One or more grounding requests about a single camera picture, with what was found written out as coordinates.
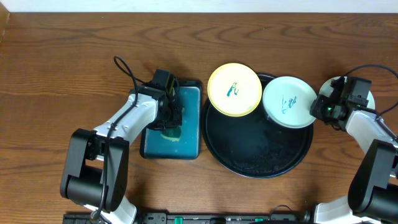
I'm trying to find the green yellow sponge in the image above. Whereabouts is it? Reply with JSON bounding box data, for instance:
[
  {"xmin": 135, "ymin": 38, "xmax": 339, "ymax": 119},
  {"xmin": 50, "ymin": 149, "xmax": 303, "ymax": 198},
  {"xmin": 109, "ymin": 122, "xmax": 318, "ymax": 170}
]
[{"xmin": 160, "ymin": 126, "xmax": 182, "ymax": 141}]

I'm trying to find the light blue plate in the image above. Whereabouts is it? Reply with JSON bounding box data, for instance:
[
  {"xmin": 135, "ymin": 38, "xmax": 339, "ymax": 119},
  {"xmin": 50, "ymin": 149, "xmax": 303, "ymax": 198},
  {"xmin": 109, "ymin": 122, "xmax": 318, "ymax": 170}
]
[{"xmin": 319, "ymin": 77, "xmax": 376, "ymax": 110}]

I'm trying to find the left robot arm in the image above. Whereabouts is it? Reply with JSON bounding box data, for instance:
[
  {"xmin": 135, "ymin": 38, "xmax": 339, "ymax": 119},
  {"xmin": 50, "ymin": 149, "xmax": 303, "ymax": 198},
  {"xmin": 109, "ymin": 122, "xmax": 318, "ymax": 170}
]
[{"xmin": 60, "ymin": 83, "xmax": 182, "ymax": 223}]

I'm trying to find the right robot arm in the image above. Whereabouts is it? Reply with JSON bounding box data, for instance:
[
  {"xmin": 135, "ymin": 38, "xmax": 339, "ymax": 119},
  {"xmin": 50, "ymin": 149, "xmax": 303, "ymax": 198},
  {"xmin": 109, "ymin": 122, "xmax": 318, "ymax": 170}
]
[{"xmin": 310, "ymin": 95, "xmax": 397, "ymax": 223}]

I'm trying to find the teal rectangular tray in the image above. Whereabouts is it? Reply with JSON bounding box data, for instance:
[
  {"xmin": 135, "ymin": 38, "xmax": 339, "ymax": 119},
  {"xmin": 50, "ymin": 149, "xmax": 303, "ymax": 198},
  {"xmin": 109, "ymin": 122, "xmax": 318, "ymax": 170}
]
[{"xmin": 140, "ymin": 81, "xmax": 202, "ymax": 160}]

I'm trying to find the round black serving tray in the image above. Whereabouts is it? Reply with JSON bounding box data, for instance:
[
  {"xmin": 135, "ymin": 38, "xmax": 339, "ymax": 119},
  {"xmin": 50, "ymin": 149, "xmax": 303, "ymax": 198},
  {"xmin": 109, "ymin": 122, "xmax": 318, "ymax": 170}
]
[{"xmin": 201, "ymin": 73, "xmax": 314, "ymax": 179}]

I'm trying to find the white plate with scribble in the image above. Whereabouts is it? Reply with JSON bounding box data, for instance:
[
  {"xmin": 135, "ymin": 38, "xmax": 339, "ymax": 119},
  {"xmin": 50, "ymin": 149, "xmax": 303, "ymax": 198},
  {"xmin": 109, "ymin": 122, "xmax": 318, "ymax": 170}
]
[{"xmin": 262, "ymin": 77, "xmax": 317, "ymax": 129}]

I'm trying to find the yellow plate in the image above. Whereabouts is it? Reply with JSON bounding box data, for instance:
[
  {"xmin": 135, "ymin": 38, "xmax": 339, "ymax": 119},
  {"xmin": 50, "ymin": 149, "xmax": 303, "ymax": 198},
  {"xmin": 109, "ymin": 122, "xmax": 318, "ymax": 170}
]
[{"xmin": 207, "ymin": 63, "xmax": 262, "ymax": 117}]

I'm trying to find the brown cardboard box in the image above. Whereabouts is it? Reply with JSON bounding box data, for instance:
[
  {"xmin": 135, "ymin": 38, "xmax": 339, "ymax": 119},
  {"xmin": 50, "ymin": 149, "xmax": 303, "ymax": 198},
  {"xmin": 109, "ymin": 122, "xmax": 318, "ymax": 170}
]
[{"xmin": 0, "ymin": 3, "xmax": 11, "ymax": 43}]

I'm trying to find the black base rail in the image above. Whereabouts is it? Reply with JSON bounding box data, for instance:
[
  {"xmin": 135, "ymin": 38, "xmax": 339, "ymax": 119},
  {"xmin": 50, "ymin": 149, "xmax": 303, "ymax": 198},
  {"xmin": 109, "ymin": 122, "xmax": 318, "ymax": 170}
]
[{"xmin": 62, "ymin": 211, "xmax": 313, "ymax": 224}]

